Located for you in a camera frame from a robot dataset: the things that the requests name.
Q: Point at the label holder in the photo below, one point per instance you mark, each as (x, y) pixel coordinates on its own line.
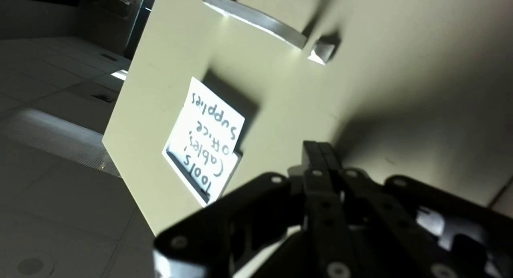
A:
(188, 177)

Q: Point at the silver drawer lock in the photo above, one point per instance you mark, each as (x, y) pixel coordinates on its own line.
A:
(322, 49)

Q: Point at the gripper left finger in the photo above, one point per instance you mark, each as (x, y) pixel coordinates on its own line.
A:
(248, 214)

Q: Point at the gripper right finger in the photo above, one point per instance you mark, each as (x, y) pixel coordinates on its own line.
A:
(400, 230)

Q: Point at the white handwritten label card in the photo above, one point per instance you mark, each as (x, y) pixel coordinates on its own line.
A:
(208, 137)

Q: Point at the beige drawer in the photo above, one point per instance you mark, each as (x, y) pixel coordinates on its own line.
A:
(380, 89)

